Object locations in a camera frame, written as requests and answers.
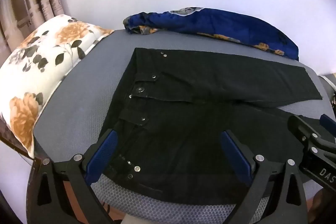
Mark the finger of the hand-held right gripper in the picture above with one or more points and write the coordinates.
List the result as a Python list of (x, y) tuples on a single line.
[(305, 132), (329, 124)]

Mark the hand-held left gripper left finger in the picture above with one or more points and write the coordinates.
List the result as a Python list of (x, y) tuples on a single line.
[(101, 155)]

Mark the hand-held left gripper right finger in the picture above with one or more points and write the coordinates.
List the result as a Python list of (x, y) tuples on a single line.
[(236, 158)]

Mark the black pants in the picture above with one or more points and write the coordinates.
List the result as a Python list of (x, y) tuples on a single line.
[(199, 113)]

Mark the grey mesh mat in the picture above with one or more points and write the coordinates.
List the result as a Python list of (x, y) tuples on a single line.
[(86, 98)]

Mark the white floral pillow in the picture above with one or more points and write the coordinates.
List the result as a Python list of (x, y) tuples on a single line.
[(39, 69)]

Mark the blue floral blanket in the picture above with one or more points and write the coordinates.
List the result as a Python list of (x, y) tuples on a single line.
[(218, 23)]

